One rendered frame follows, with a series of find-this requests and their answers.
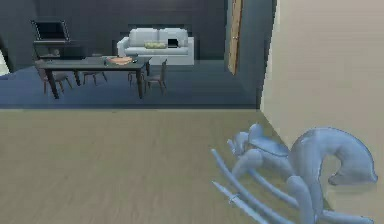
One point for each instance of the black box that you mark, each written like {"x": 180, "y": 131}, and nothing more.
{"x": 172, "y": 42}

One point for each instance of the white sofa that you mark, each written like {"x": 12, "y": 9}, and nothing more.
{"x": 156, "y": 50}

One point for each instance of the black television set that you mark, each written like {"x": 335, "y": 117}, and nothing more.
{"x": 50, "y": 31}

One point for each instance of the brown dining chair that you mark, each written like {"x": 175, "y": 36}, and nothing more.
{"x": 53, "y": 77}
{"x": 158, "y": 78}
{"x": 94, "y": 75}
{"x": 132, "y": 76}

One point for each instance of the dark dining table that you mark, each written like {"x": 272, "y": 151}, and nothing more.
{"x": 96, "y": 64}

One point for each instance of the yellow green cushion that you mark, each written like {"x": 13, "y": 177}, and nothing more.
{"x": 155, "y": 45}

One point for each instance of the orange tray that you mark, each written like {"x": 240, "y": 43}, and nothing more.
{"x": 120, "y": 60}

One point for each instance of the pale blue horse sculpture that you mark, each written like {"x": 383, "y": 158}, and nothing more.
{"x": 310, "y": 156}

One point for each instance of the dark television stand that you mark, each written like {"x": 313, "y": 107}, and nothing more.
{"x": 60, "y": 50}

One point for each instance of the wooden room door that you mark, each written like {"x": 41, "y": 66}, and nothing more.
{"x": 235, "y": 36}

